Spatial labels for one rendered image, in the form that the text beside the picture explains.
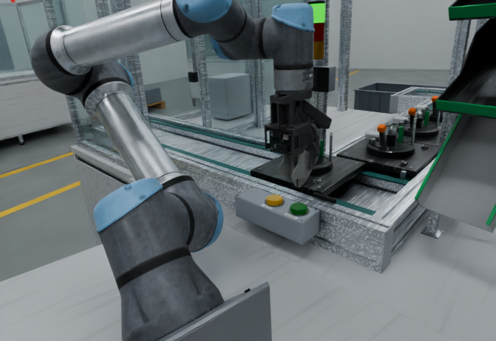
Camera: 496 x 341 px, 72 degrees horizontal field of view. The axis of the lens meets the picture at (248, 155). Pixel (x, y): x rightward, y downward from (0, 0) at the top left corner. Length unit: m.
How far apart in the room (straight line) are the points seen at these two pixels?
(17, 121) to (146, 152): 5.06
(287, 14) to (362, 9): 11.22
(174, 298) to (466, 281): 0.58
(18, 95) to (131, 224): 5.25
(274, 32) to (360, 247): 0.47
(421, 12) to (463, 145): 10.69
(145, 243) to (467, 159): 0.64
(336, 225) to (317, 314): 0.21
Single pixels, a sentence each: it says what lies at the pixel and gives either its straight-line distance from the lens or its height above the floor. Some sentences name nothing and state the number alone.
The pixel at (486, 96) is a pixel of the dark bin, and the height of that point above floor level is 1.21.
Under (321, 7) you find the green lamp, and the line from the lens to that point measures 1.04.
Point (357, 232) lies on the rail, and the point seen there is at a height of 0.93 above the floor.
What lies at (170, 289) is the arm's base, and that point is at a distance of 0.50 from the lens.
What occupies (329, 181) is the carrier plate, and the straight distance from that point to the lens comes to 0.91.
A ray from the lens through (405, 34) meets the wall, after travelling 11.54.
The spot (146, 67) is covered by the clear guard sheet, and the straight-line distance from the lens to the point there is 1.98.
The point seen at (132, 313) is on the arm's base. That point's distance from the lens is 0.53.
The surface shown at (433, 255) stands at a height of 0.86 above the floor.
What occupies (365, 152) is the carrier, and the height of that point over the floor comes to 0.97.
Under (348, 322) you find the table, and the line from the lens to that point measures 0.69.
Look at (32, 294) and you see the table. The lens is 0.89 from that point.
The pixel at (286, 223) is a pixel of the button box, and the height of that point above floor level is 0.94.
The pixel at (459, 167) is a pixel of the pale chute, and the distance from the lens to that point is 0.82.
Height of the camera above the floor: 1.35
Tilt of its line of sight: 20 degrees down
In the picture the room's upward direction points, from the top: 3 degrees counter-clockwise
